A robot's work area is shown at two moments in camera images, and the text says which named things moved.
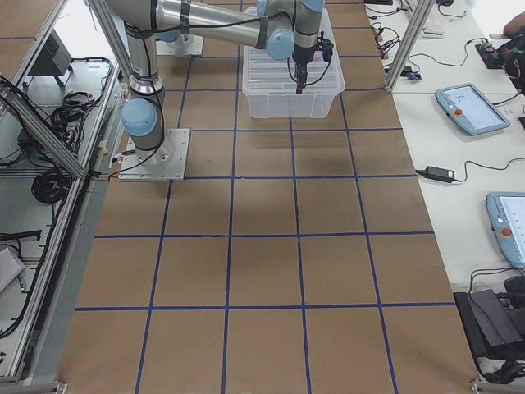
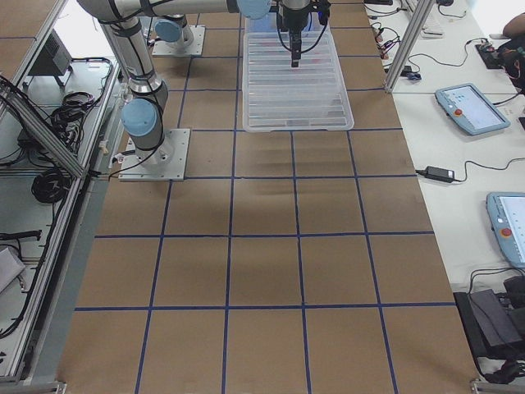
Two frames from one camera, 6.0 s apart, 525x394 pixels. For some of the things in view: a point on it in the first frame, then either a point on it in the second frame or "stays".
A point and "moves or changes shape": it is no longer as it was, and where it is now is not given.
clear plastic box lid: (264, 75) moves or changes shape
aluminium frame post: (423, 11) stays
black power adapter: (437, 173) stays
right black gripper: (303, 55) → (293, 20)
